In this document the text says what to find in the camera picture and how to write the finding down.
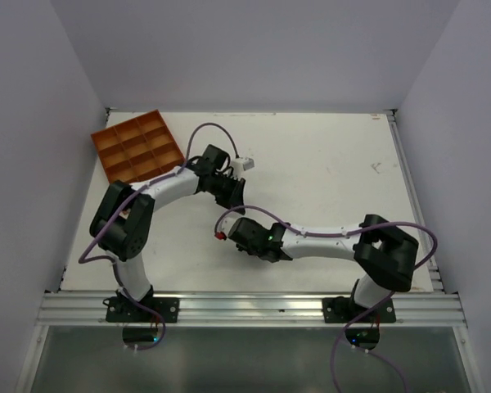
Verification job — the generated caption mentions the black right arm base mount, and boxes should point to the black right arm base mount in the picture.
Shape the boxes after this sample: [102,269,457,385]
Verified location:
[322,296,397,324]

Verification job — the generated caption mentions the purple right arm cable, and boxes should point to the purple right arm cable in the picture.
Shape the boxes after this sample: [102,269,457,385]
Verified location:
[214,205,439,393]

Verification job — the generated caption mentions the aluminium right side rail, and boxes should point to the aluminium right side rail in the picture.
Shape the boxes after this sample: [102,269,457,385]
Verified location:
[385,110,445,293]

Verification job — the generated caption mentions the aluminium rail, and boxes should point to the aluminium rail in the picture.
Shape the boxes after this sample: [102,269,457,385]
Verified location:
[385,110,445,293]
[36,291,466,328]

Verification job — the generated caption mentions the orange compartment tray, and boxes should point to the orange compartment tray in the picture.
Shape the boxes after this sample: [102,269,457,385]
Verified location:
[91,110,185,183]

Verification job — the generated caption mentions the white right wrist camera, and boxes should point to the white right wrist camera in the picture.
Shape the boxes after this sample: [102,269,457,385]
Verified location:
[214,217,236,241]

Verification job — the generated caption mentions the aluminium front rail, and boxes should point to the aluminium front rail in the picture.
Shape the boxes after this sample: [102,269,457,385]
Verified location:
[36,291,466,328]

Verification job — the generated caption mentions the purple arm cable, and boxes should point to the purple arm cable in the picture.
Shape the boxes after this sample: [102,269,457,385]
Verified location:
[214,205,439,393]
[78,122,241,354]

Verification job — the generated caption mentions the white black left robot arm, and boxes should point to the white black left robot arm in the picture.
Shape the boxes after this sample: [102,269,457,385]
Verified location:
[79,145,255,322]

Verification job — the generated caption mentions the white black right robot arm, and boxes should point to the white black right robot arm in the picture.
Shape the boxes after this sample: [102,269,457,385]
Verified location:
[219,215,419,322]

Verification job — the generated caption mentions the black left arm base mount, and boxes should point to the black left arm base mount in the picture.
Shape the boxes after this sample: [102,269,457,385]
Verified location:
[102,292,180,323]

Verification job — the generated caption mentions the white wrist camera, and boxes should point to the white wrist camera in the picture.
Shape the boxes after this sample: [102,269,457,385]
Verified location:
[214,217,236,241]
[230,156,255,174]

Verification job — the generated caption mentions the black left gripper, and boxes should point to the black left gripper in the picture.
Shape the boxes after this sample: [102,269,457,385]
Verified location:
[207,173,245,215]

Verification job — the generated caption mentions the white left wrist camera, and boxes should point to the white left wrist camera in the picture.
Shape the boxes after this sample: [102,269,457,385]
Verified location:
[230,156,255,174]

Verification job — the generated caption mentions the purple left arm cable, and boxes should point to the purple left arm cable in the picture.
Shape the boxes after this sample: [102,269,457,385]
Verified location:
[78,122,241,354]

